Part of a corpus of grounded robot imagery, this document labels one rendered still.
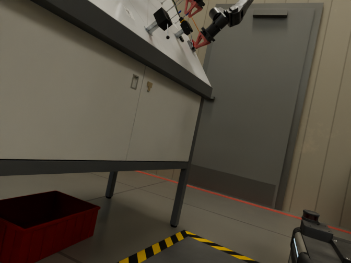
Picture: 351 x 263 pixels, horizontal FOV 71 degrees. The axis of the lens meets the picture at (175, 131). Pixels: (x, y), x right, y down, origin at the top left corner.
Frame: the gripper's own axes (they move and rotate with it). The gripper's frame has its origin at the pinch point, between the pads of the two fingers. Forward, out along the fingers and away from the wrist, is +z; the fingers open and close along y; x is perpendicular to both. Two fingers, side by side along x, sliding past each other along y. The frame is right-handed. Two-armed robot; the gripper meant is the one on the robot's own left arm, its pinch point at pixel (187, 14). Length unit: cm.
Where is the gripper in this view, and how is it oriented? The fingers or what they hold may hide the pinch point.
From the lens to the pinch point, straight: 145.5
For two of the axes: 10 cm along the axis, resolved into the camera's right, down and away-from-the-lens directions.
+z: -5.4, 7.7, 3.4
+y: -4.1, 1.0, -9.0
